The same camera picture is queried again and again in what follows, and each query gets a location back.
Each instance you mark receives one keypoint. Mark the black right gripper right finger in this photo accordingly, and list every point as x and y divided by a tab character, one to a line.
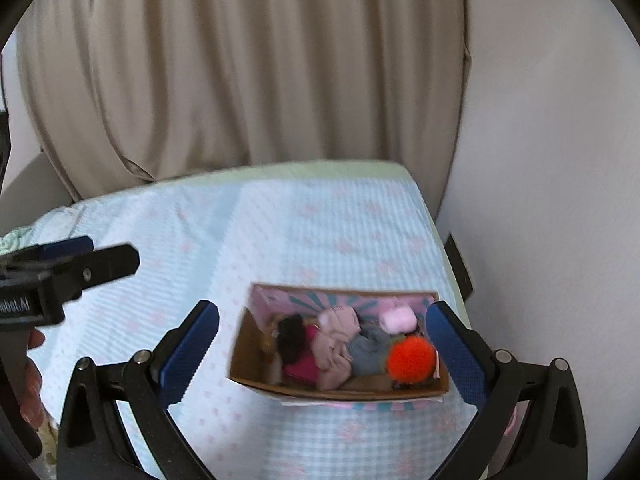
551	442

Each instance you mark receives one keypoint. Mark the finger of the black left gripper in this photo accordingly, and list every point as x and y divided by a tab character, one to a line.
37	253
100	267

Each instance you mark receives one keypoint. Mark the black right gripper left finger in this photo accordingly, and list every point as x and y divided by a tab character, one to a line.
92	439

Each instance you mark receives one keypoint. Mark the orange fluffy pompom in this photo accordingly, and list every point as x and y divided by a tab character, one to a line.
411	361

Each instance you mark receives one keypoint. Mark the black scrunchie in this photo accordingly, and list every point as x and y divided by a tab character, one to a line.
291	338

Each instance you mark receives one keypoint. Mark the pink fluffy scrunchie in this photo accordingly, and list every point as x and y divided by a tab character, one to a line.
395	318

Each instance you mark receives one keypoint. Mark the blue-grey fuzzy sock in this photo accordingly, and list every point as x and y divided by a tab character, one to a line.
369	350

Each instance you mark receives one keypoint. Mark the magenta leather pouch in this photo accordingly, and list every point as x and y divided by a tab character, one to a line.
304	370

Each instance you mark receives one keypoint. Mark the dusty pink fabric garment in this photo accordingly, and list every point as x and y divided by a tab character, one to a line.
337	326

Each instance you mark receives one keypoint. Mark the left hand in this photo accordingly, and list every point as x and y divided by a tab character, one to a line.
31	405

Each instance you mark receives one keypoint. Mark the green patterned cloth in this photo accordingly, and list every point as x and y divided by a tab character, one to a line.
15	240

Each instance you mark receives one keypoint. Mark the pink plastic cup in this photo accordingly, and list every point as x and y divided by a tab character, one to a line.
516	418

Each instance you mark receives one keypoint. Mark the green mattress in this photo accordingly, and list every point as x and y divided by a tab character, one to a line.
300	169

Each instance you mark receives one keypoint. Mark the beige curtain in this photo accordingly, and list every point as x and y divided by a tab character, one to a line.
127	92

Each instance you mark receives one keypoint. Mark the cardboard box with pink flaps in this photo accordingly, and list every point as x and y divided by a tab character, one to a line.
255	362

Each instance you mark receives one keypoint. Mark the dark bed frame edge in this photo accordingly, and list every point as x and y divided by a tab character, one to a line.
458	267

